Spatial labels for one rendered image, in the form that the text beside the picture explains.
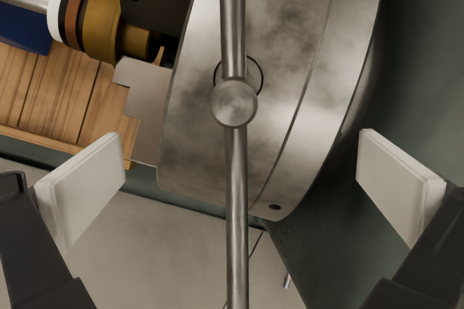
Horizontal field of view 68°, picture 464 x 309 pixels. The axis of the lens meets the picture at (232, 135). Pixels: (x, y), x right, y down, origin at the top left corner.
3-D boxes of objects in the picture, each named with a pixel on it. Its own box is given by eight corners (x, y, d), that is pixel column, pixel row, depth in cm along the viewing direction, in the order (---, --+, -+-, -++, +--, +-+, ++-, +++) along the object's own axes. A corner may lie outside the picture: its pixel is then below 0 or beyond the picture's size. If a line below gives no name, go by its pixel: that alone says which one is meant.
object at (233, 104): (224, 60, 26) (206, 81, 15) (253, 59, 26) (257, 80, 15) (224, 89, 26) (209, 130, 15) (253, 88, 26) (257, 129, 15)
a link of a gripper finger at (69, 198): (65, 257, 13) (45, 257, 13) (126, 182, 20) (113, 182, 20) (51, 183, 12) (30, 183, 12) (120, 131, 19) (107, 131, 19)
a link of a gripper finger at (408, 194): (426, 181, 11) (449, 181, 11) (358, 127, 18) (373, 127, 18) (415, 258, 12) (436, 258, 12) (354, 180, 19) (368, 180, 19)
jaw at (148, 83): (220, 83, 36) (189, 192, 36) (220, 88, 41) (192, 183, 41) (117, 52, 35) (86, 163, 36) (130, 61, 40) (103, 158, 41)
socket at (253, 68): (216, 53, 26) (213, 54, 23) (260, 52, 26) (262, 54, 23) (217, 96, 27) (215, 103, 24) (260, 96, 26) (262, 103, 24)
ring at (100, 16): (161, -22, 33) (68, -50, 33) (134, 70, 33) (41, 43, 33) (173, 12, 43) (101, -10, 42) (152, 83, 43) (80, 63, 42)
